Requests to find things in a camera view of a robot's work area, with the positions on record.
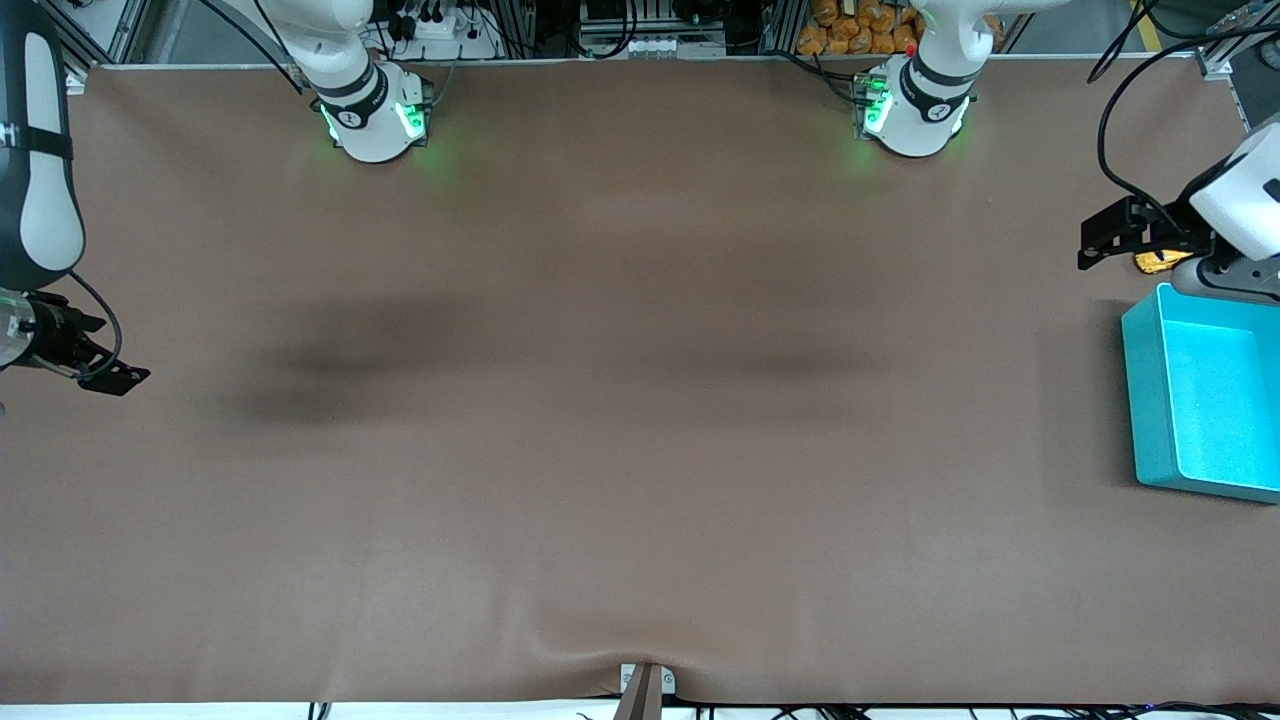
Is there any teal plastic storage bin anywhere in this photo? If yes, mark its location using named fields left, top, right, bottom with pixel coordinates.
left=1121, top=282, right=1280, bottom=505

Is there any pile of orange packets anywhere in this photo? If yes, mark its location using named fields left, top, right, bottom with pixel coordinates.
left=797, top=0, right=926, bottom=57

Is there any white power strip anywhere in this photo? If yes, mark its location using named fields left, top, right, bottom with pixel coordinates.
left=392, top=8, right=503, bottom=61

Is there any white terminal block device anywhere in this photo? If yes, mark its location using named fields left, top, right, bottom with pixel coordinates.
left=578, top=28, right=728, bottom=61

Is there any brown table mat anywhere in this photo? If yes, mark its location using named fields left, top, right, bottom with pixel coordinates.
left=0, top=58, right=1280, bottom=706

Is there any metal table clamp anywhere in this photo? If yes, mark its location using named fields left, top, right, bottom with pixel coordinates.
left=612, top=662, right=677, bottom=720

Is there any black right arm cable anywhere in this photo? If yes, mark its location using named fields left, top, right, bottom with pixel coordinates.
left=68, top=270, right=125, bottom=383

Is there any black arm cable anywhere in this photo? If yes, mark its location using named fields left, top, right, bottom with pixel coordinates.
left=68, top=270, right=125, bottom=383
left=1088, top=0, right=1280, bottom=241

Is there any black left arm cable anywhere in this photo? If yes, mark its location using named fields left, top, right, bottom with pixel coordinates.
left=1088, top=0, right=1280, bottom=241

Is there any aluminium frame strut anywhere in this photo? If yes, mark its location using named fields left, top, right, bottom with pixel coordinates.
left=1195, top=0, right=1280, bottom=83
left=40, top=0, right=153, bottom=93

